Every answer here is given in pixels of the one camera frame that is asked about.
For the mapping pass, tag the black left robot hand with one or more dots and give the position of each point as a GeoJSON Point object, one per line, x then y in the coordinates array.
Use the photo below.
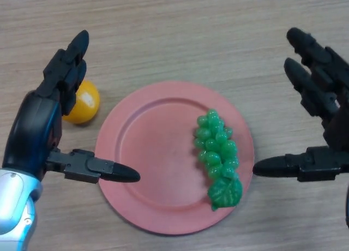
{"type": "Point", "coordinates": [32, 128]}

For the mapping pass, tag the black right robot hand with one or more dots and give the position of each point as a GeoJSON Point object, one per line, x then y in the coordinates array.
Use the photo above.
{"type": "Point", "coordinates": [327, 98]}

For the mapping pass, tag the green grape bunch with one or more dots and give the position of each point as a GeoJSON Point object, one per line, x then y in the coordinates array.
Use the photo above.
{"type": "Point", "coordinates": [218, 152]}

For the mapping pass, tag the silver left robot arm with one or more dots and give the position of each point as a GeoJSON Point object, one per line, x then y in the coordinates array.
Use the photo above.
{"type": "Point", "coordinates": [13, 207]}

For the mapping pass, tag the pink round plate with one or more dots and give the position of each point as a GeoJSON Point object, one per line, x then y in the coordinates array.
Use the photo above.
{"type": "Point", "coordinates": [161, 158]}

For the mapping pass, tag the yellow pear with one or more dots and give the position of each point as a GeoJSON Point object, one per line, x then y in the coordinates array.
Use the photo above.
{"type": "Point", "coordinates": [85, 103]}

